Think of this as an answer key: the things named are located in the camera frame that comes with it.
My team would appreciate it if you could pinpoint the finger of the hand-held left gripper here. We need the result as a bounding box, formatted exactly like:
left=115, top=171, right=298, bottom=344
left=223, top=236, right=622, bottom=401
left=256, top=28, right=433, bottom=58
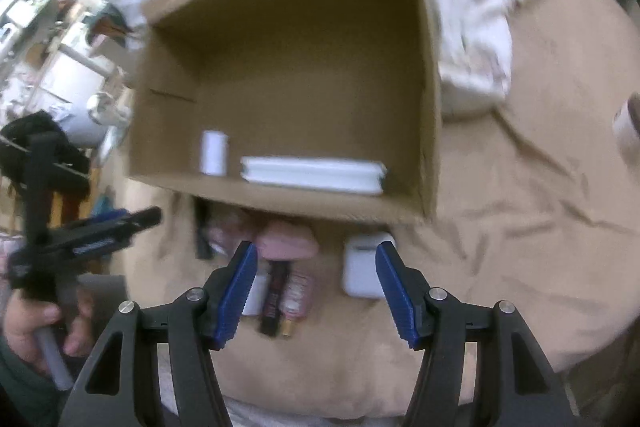
left=50, top=207, right=163, bottom=258

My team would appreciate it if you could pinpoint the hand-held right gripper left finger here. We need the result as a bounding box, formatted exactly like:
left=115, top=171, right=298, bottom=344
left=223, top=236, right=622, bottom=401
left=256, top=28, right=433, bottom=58
left=59, top=241, right=259, bottom=427

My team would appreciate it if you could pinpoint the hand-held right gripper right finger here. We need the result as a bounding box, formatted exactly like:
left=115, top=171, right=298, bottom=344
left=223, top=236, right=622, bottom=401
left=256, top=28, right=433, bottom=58
left=376, top=242, right=576, bottom=427

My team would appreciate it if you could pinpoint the white bottle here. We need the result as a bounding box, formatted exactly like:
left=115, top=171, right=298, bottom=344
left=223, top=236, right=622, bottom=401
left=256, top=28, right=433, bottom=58
left=242, top=274, right=271, bottom=316

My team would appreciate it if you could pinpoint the black tube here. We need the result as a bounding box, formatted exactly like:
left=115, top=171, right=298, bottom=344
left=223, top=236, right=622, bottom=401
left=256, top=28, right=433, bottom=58
left=259, top=261, right=292, bottom=336

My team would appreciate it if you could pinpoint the white charger plug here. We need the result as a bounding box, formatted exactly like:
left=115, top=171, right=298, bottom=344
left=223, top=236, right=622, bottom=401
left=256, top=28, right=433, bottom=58
left=342, top=232, right=398, bottom=299

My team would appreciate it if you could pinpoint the pink tube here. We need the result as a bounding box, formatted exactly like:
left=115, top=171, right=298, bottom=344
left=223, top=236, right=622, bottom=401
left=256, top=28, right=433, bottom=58
left=279, top=272, right=314, bottom=339

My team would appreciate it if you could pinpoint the pink item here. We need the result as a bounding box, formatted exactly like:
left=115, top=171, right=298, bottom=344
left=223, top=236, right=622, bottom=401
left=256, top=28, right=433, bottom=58
left=259, top=219, right=319, bottom=263

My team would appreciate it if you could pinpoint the person's left forearm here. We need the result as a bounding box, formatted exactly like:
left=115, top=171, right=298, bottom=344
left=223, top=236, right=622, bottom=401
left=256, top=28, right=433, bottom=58
left=0, top=337, right=66, bottom=427

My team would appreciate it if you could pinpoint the person's left hand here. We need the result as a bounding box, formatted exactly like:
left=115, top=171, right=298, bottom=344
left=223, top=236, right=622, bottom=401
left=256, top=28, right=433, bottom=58
left=4, top=292, right=96, bottom=368

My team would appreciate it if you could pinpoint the dark cloth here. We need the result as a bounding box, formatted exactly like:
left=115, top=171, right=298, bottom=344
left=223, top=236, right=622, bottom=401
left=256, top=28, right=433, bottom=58
left=0, top=111, right=92, bottom=208

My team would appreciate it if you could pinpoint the white bucket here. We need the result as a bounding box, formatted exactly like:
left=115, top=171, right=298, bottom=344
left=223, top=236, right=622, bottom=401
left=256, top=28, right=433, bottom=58
left=60, top=94, right=133, bottom=148

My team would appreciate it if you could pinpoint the white cylinder container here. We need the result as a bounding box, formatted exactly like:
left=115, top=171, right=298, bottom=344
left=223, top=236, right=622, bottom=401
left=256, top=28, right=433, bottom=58
left=200, top=130, right=231, bottom=176

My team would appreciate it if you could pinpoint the grey cloth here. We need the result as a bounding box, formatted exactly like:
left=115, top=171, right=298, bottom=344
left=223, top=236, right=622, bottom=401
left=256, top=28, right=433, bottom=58
left=225, top=397, right=416, bottom=427

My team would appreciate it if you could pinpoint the large cardboard box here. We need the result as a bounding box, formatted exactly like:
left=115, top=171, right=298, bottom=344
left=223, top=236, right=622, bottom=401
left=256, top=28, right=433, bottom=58
left=120, top=0, right=640, bottom=418

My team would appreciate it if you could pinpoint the white flat box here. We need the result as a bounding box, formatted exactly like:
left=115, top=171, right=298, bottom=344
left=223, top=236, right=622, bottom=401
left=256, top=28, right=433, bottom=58
left=240, top=156, right=388, bottom=196

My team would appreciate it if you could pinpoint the white patterned blanket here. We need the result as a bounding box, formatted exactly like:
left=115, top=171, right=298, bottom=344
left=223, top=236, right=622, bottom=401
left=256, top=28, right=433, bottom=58
left=97, top=0, right=550, bottom=108

